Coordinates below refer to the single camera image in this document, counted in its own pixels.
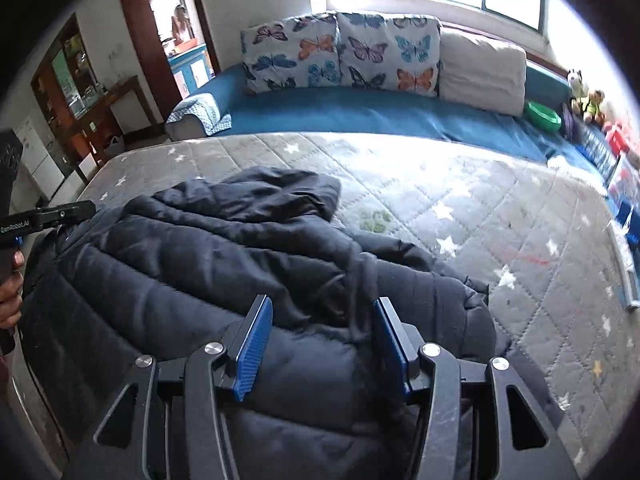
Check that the wooden desk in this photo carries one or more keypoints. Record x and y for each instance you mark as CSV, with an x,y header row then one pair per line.
x,y
85,135

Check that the butterfly pillow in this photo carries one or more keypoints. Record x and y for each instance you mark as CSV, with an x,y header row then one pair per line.
x,y
394,53
293,53

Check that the blue sofa bench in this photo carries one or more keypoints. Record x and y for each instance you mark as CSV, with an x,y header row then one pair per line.
x,y
345,109

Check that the plush toys on sill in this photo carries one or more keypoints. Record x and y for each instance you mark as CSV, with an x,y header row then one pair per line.
x,y
584,103

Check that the wooden glass cabinet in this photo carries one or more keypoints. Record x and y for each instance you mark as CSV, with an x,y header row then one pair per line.
x,y
65,87

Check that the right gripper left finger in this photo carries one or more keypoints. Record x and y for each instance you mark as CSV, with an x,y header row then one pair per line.
x,y
164,421

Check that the green plastic basin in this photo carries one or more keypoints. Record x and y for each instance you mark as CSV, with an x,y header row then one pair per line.
x,y
542,117

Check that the checkered folded cloth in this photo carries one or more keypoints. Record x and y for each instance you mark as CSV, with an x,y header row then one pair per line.
x,y
196,117

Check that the black puffer jacket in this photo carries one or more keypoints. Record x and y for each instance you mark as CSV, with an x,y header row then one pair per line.
x,y
167,273

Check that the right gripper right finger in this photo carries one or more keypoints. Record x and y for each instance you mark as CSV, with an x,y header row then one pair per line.
x,y
479,416

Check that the left butterfly pillow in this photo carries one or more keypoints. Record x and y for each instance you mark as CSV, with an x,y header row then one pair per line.
x,y
293,53

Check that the person's left hand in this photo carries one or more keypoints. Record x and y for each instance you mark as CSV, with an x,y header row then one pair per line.
x,y
11,294

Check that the beige plain pillow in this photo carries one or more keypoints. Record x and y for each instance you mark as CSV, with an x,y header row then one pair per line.
x,y
482,72

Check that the clutter of toys and boxes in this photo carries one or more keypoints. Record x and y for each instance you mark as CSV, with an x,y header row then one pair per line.
x,y
610,152

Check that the right butterfly pillow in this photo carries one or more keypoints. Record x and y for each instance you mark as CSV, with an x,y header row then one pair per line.
x,y
394,53

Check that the grey star quilted mattress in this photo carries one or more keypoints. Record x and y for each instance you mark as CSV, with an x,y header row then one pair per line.
x,y
536,237

